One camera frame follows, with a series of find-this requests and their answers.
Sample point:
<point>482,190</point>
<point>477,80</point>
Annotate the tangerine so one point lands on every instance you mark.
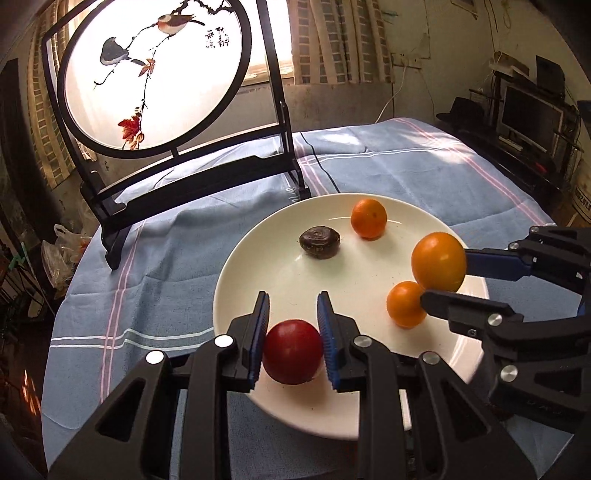
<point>368,218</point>

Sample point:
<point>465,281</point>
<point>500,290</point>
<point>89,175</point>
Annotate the black speaker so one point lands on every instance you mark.
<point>550,74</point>

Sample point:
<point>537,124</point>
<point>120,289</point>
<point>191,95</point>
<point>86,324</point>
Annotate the plastic bag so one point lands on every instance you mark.
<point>64,258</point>

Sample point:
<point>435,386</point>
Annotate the orange tomato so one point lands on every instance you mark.
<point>438,267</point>
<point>404,304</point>

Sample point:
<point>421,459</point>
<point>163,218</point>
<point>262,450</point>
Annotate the round bird painting screen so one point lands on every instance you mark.
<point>152,83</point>

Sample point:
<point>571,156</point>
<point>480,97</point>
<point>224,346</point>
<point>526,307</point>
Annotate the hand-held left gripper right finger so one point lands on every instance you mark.
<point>327,341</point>

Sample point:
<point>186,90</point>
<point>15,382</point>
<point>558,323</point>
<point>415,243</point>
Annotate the white plastic bucket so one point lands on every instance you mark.
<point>581,203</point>

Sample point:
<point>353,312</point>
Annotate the window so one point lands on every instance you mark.
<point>272,41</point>

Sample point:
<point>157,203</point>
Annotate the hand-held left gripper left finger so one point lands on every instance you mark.
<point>259,341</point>

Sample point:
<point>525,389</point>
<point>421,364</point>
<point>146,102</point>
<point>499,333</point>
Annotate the wall socket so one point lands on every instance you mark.
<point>406,60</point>

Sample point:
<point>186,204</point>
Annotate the computer monitor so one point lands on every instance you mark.
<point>531,115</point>

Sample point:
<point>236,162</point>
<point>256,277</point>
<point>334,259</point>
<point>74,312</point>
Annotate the blue striped tablecloth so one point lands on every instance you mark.
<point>184,277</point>

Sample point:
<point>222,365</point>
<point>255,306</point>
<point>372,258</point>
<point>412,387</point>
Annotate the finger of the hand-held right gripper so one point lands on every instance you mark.
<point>461,309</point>
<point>498,265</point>

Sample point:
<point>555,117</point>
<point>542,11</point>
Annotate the black hat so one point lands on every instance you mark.
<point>461,113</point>

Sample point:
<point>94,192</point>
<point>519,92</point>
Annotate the brick pattern curtain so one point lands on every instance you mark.
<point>341,41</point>
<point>48,120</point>

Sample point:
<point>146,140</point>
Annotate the black desk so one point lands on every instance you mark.
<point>531,166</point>

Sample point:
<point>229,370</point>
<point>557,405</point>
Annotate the white round plate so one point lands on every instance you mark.
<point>360,277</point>

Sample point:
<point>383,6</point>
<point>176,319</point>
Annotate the wall vent cover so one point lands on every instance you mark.
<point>464,7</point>

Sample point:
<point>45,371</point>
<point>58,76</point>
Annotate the red tomato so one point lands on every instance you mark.
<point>293,351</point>

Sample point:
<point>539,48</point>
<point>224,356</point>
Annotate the dark brown water chestnut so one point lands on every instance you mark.
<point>319,242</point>

